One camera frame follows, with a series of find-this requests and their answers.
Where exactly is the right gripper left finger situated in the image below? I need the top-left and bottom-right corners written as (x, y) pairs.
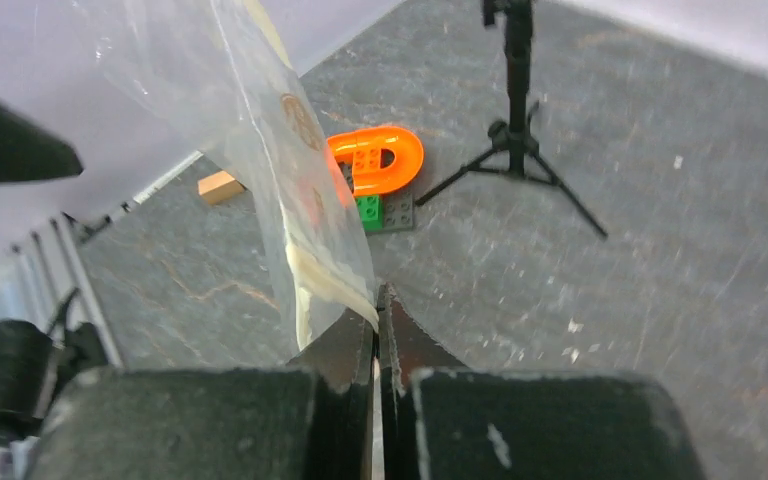
top-left (26, 311), bottom-right (374, 480)

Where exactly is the clear dotted zip bag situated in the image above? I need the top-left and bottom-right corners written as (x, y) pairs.
top-left (74, 0), bottom-right (378, 348)

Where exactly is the green lego brick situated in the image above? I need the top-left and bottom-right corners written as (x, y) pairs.
top-left (355, 195), bottom-right (384, 232)

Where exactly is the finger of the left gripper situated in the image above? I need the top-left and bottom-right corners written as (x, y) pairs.
top-left (0, 104), bottom-right (84, 184)

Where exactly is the small wooden block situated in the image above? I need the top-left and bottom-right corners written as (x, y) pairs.
top-left (197, 171), bottom-right (245, 205)

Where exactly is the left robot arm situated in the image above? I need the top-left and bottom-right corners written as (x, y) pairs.
top-left (0, 104), bottom-right (109, 447)

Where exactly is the grey lego base plate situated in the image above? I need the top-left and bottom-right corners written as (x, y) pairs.
top-left (364, 187), bottom-right (415, 235)

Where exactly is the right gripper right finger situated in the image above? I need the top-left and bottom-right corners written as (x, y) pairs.
top-left (378, 284), bottom-right (705, 479)

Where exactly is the black mini tripod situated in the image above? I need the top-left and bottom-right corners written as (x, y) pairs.
top-left (414, 0), bottom-right (608, 239)

